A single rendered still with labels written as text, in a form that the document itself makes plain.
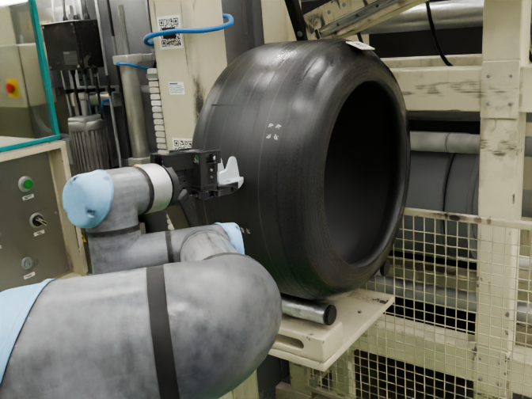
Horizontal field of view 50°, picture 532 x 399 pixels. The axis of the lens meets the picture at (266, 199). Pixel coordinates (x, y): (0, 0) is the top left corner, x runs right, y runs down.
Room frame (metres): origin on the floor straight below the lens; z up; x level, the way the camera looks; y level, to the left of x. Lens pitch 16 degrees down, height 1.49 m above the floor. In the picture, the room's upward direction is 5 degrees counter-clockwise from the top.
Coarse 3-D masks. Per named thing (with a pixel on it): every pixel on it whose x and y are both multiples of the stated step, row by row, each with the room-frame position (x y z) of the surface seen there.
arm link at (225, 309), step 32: (224, 224) 0.81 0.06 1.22; (192, 256) 0.61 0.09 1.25; (224, 256) 0.48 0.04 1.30; (192, 288) 0.39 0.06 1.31; (224, 288) 0.40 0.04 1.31; (256, 288) 0.43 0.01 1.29; (192, 320) 0.37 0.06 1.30; (224, 320) 0.38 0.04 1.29; (256, 320) 0.40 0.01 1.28; (192, 352) 0.36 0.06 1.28; (224, 352) 0.37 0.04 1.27; (256, 352) 0.40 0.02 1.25; (192, 384) 0.36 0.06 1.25; (224, 384) 0.38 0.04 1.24
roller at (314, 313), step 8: (288, 296) 1.17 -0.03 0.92; (288, 304) 1.15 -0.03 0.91; (296, 304) 1.14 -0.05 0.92; (304, 304) 1.13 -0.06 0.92; (312, 304) 1.13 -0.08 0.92; (320, 304) 1.12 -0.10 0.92; (328, 304) 1.12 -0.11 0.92; (288, 312) 1.15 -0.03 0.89; (296, 312) 1.13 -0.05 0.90; (304, 312) 1.12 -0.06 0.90; (312, 312) 1.11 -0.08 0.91; (320, 312) 1.10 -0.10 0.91; (328, 312) 1.10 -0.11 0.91; (312, 320) 1.11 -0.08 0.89; (320, 320) 1.10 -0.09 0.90; (328, 320) 1.09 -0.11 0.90
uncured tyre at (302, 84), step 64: (256, 64) 1.19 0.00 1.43; (320, 64) 1.12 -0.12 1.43; (384, 64) 1.29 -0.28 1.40; (256, 128) 1.06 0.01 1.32; (320, 128) 1.05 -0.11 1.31; (384, 128) 1.46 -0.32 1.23; (256, 192) 1.02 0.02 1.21; (320, 192) 1.03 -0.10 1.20; (384, 192) 1.44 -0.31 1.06; (256, 256) 1.06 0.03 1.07; (320, 256) 1.03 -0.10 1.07; (384, 256) 1.26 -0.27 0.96
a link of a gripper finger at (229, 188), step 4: (220, 184) 0.95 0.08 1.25; (224, 184) 0.95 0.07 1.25; (228, 184) 0.96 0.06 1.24; (232, 184) 0.97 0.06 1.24; (236, 184) 0.98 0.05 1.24; (220, 188) 0.94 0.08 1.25; (224, 188) 0.94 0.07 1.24; (228, 188) 0.94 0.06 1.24; (232, 188) 0.96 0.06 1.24; (236, 188) 0.98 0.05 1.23; (208, 192) 0.93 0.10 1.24; (212, 192) 0.93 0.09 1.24; (216, 192) 0.93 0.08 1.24; (220, 192) 0.93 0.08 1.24; (224, 192) 0.94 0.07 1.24; (228, 192) 0.94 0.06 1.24; (232, 192) 0.95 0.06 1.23
